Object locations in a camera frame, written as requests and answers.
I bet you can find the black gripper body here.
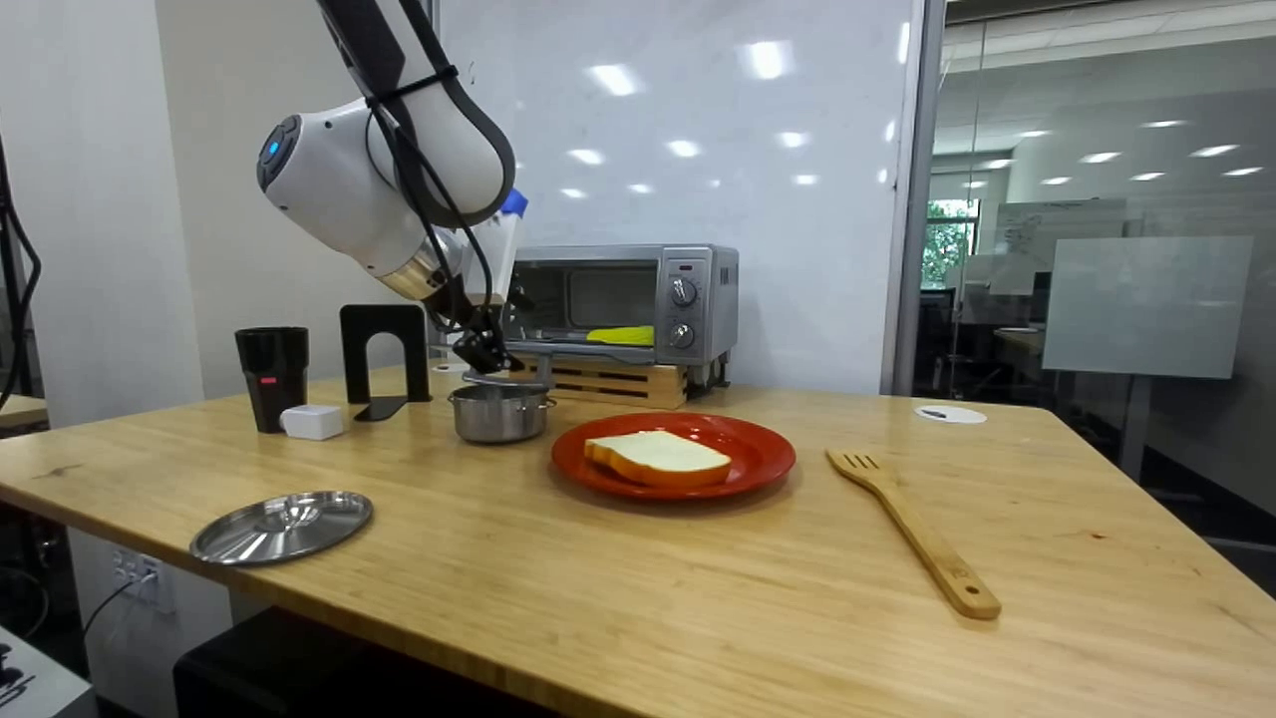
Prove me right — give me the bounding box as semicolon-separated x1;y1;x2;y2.
418;269;497;345

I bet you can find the silver toaster oven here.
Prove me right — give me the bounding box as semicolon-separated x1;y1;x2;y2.
491;240;743;389

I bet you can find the steel pot lid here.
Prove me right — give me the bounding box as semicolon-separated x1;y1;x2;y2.
186;487;377;571

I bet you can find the toast bread slice toy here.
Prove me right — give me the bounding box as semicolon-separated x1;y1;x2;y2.
583;426;739;490

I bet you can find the small steel pot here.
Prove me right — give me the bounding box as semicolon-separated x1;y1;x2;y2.
447;374;559;451

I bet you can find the black metal bookend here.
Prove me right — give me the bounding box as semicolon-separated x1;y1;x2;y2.
334;297;435;426

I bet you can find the wooden pallet stand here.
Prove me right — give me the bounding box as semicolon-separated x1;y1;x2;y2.
510;354;735;409

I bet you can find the small white box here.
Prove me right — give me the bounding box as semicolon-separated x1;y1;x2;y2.
276;404;346;442

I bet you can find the black plastic tumbler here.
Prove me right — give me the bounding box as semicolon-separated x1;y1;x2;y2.
232;324;316;438

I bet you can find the red plate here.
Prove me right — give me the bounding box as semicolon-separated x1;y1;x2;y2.
547;409;802;507

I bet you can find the large white whiteboard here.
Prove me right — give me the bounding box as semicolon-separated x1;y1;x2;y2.
422;0;947;400

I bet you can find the wooden fork spatula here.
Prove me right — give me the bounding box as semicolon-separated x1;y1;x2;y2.
820;445;1006;627

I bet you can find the white table grommet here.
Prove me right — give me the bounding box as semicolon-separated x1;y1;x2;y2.
913;400;994;429

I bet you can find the grey standing board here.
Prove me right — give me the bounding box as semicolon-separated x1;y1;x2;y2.
1042;236;1254;385

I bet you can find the white wrist camera blue end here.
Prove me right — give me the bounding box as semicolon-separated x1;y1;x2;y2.
463;187;533;310

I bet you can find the white wall outlet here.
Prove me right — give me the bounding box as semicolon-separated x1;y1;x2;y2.
113;550;171;612

